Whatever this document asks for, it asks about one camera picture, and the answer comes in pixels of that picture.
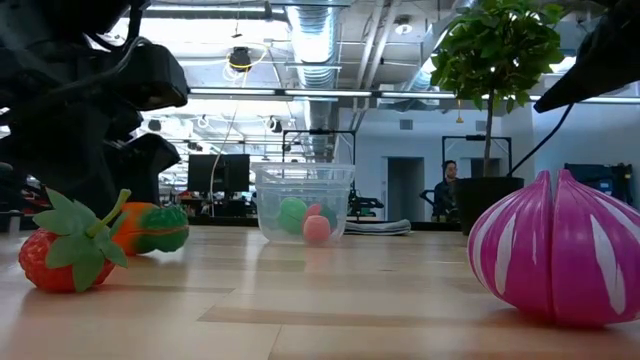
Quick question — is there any long ceiling light strip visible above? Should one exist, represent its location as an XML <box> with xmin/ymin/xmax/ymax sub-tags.
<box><xmin>283</xmin><ymin>88</ymin><xmax>374</xmax><ymax>100</ymax></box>
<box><xmin>188</xmin><ymin>87</ymin><xmax>277</xmax><ymax>100</ymax></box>

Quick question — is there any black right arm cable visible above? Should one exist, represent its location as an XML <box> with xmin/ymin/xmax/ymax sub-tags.
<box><xmin>505</xmin><ymin>102</ymin><xmax>576</xmax><ymax>178</ymax></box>

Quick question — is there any person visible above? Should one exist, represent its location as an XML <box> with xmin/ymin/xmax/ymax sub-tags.
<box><xmin>432</xmin><ymin>159</ymin><xmax>461</xmax><ymax>221</ymax></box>

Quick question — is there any green plant in black pot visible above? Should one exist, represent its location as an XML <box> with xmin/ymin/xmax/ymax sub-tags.
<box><xmin>430</xmin><ymin>0</ymin><xmax>566</xmax><ymax>236</ymax></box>

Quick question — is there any clear plastic tupperware container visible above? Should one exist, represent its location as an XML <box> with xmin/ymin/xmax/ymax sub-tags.
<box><xmin>251</xmin><ymin>162</ymin><xmax>356</xmax><ymax>246</ymax></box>

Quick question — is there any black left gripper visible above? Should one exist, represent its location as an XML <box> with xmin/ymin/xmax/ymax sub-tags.
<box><xmin>0</xmin><ymin>42</ymin><xmax>190</xmax><ymax>217</ymax></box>

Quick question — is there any red toy tomato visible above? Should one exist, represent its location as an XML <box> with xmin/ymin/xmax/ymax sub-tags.
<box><xmin>302</xmin><ymin>202</ymin><xmax>339</xmax><ymax>245</ymax></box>

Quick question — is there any round green toy fruit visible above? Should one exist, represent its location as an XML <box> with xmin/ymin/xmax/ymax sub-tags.
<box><xmin>277</xmin><ymin>196</ymin><xmax>309</xmax><ymax>236</ymax></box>

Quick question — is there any black background monitor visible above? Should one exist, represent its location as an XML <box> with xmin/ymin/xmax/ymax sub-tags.
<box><xmin>227</xmin><ymin>153</ymin><xmax>251</xmax><ymax>194</ymax></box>
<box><xmin>187</xmin><ymin>153</ymin><xmax>227</xmax><ymax>194</ymax></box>

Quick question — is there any red toy strawberry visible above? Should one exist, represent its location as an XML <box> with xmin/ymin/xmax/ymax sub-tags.
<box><xmin>18</xmin><ymin>188</ymin><xmax>132</xmax><ymax>294</ymax></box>

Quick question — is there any purple striped toy onion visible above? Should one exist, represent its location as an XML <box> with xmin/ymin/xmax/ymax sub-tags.
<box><xmin>467</xmin><ymin>168</ymin><xmax>640</xmax><ymax>329</ymax></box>

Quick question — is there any dark blue background machine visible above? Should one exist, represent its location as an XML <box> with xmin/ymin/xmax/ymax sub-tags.
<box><xmin>563</xmin><ymin>162</ymin><xmax>635</xmax><ymax>209</ymax></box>

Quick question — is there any silver ceiling air duct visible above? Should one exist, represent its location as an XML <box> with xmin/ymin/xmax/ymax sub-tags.
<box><xmin>284</xmin><ymin>0</ymin><xmax>346</xmax><ymax>164</ymax></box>

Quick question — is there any orange toy carrot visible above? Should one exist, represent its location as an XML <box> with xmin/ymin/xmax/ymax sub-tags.
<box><xmin>110</xmin><ymin>201</ymin><xmax>191</xmax><ymax>257</ymax></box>

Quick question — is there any black aluminium table frame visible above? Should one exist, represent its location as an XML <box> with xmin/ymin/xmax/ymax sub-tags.
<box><xmin>187</xmin><ymin>213</ymin><xmax>464</xmax><ymax>233</ymax></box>

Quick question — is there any black ceiling-mounted device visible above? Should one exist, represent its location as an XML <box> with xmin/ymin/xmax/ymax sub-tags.
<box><xmin>228</xmin><ymin>45</ymin><xmax>253</xmax><ymax>72</ymax></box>

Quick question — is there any folded grey cloth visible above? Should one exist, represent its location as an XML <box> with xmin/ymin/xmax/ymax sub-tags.
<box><xmin>343</xmin><ymin>218</ymin><xmax>413</xmax><ymax>237</ymax></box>

